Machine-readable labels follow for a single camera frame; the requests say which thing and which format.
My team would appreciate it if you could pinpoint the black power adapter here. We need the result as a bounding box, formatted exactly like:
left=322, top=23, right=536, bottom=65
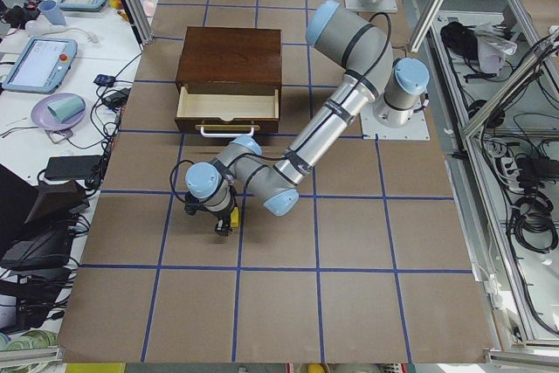
left=44, top=155, right=101, bottom=181

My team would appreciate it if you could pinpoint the purple plate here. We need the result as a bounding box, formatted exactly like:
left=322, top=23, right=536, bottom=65
left=31, top=93, right=86, bottom=131

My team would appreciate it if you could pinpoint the teach pendant near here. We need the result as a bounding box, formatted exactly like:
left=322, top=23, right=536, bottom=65
left=2, top=37, right=78, bottom=94

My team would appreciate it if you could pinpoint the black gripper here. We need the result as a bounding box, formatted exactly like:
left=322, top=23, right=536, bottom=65
left=204, top=191, right=238, bottom=237

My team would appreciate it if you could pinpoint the yellow block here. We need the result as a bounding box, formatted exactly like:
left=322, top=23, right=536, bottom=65
left=230, top=207, right=240, bottom=229

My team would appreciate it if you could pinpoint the wooden drawer with white handle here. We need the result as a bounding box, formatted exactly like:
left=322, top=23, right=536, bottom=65
left=175, top=83, right=281, bottom=137

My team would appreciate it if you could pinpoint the dark wooden drawer cabinet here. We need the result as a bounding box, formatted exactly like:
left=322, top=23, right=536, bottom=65
left=175, top=26, right=282, bottom=88

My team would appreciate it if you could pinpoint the blue cup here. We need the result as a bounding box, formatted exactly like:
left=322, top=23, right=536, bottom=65
left=38, top=0, right=66, bottom=26

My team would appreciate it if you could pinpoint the green cup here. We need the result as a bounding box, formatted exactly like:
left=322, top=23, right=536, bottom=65
left=47, top=94, right=86, bottom=123

